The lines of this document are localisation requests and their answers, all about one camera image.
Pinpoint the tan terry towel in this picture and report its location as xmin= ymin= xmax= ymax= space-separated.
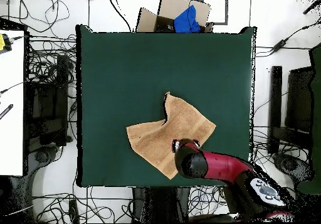
xmin=125 ymin=91 xmax=217 ymax=180

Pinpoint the black flat case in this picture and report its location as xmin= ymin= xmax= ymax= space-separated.
xmin=285 ymin=67 xmax=314 ymax=134

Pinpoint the black flat tool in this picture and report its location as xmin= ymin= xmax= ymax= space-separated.
xmin=0 ymin=104 xmax=14 ymax=120

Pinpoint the dark green table cloth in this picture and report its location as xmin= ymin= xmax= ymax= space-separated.
xmin=75 ymin=24 xmax=256 ymax=188

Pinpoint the black upright bar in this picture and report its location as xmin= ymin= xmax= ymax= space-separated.
xmin=268 ymin=65 xmax=283 ymax=154

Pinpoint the blue garment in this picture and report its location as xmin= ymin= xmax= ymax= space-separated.
xmin=173 ymin=4 xmax=201 ymax=33

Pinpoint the black equipment rack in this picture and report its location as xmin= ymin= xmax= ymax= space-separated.
xmin=28 ymin=54 xmax=70 ymax=146

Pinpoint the open cardboard box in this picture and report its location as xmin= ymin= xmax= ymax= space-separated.
xmin=135 ymin=0 xmax=214 ymax=33

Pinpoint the white side table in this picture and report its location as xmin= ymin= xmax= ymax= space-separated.
xmin=0 ymin=29 xmax=26 ymax=177

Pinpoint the black tripod leg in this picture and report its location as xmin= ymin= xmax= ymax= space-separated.
xmin=302 ymin=0 xmax=321 ymax=15

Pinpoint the yellow and black device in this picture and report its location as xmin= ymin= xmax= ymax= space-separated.
xmin=0 ymin=33 xmax=13 ymax=52

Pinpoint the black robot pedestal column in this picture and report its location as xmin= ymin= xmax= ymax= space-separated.
xmin=132 ymin=186 xmax=191 ymax=223

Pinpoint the black pedestal foot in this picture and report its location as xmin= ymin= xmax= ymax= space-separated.
xmin=273 ymin=153 xmax=314 ymax=183
xmin=34 ymin=148 xmax=52 ymax=164

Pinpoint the black metal frame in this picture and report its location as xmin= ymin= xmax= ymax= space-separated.
xmin=192 ymin=0 xmax=229 ymax=26

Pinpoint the black power adapter cable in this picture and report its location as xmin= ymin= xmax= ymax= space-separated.
xmin=255 ymin=18 xmax=321 ymax=58

